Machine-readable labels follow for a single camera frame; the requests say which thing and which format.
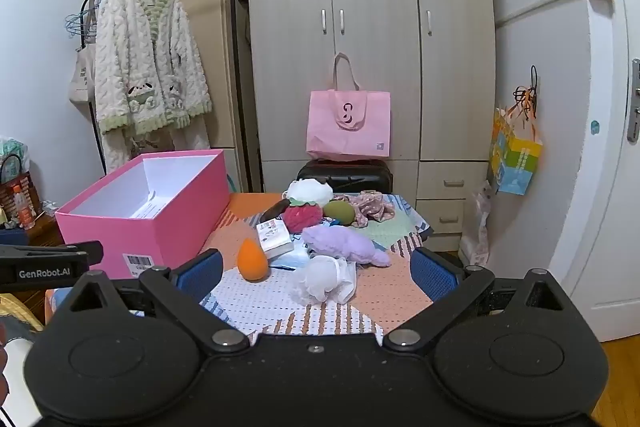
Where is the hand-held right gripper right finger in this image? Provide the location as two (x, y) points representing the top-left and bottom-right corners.
(382, 247), (573, 354)

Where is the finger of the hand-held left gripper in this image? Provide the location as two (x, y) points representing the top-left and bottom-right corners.
(0, 241), (104, 269)

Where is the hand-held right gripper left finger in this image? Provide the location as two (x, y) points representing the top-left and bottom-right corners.
(62, 248), (252, 356)

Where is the orange plush toy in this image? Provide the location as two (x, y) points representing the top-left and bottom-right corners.
(236, 238), (271, 282)

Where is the pink cardboard box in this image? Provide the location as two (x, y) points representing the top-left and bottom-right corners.
(54, 149), (231, 280)

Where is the small white packet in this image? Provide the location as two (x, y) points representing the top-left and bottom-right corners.
(256, 218), (295, 256)

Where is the blue and white wipes pack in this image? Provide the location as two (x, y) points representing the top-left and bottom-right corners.
(270, 241), (316, 272)

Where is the pink floral cloth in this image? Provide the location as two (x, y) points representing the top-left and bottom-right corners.
(332, 189), (397, 228)

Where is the purple plush toy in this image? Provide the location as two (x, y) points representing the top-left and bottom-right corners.
(301, 225), (392, 268)

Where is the white mesh bath pouf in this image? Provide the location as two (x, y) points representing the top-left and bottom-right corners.
(290, 255), (360, 307)

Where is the red strawberry plush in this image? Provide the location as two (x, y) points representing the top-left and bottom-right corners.
(282, 199), (321, 234)

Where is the green plush toy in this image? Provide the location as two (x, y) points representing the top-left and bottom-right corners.
(322, 199), (357, 227)

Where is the white cat plush with brown tail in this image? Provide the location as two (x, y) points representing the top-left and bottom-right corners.
(260, 178), (335, 223)

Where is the wooden side table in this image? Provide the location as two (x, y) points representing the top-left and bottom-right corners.
(0, 212), (67, 254)

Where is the yellow cloth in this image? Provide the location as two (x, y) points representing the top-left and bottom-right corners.
(0, 296), (45, 333)

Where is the patchwork blanket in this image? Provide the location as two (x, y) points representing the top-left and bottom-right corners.
(45, 192), (437, 339)

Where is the white plastic bag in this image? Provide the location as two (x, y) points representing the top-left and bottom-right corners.
(460, 179), (497, 266)

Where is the orange drink bottle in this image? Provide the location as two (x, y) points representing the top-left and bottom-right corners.
(12, 185), (36, 230)

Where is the brown wicker basket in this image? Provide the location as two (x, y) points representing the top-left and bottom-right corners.
(0, 154), (44, 228)

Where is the black hard-shell suitcase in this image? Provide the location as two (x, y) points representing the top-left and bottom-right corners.
(296, 158), (395, 196)

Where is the green printed plastic bag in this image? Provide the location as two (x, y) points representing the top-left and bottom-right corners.
(0, 136), (32, 174)

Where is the colourful paper gift bag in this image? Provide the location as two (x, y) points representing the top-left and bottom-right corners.
(489, 86), (544, 196)

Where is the pink tote bag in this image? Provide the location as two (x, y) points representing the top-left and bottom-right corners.
(306, 53), (393, 160)

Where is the beige canvas tote bag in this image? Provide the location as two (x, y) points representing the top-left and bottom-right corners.
(67, 7), (99, 108)

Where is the white door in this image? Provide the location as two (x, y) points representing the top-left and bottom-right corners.
(607, 0), (640, 339)

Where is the white and green fleece robe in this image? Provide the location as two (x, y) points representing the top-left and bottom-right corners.
(94, 0), (213, 174)

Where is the black metal clothes rack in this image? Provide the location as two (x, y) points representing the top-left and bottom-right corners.
(87, 0), (257, 194)

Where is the black hair tie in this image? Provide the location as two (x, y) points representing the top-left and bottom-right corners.
(529, 65), (542, 108)

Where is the blue wire hanger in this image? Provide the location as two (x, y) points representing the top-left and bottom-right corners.
(64, 0), (108, 40)

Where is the silver door handle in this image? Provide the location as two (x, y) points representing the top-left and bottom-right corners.
(631, 59), (640, 148)

